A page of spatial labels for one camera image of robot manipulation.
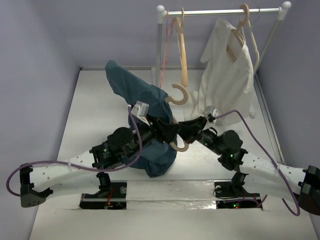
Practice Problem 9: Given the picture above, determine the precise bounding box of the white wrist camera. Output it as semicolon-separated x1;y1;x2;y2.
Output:
129;100;150;121
203;105;219;125

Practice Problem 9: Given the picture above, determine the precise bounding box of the blue t shirt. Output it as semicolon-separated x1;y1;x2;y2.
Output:
104;59;178;178

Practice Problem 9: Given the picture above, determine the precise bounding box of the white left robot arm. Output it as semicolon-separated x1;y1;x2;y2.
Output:
19;115;180;208

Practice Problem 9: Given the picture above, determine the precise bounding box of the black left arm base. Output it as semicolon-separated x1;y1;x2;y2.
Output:
79;172;128;210

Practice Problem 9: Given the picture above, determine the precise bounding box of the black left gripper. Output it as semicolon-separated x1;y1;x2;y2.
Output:
125;113;182;160

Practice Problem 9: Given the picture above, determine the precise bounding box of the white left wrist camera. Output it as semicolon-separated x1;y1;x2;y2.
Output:
129;100;150;121

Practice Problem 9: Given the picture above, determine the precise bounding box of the white shirt on hanger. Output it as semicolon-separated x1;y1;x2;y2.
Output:
183;19;254;120

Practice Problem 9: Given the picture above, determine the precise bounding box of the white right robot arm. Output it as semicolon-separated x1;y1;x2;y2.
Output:
178;116;320;216

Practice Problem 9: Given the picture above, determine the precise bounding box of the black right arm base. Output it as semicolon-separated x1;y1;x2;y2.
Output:
212;172;263;210

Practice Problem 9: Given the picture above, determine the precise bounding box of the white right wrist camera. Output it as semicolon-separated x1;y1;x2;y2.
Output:
203;105;219;125

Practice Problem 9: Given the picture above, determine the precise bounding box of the wooden hanger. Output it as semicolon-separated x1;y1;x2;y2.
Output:
231;3;260;73
165;84;189;153
172;7;189;87

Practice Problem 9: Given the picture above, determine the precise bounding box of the silver clothes rack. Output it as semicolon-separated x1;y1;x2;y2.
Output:
152;1;292;88

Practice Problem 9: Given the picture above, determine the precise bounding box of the pink cord on rack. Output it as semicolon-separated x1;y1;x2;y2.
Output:
159;9;177;87

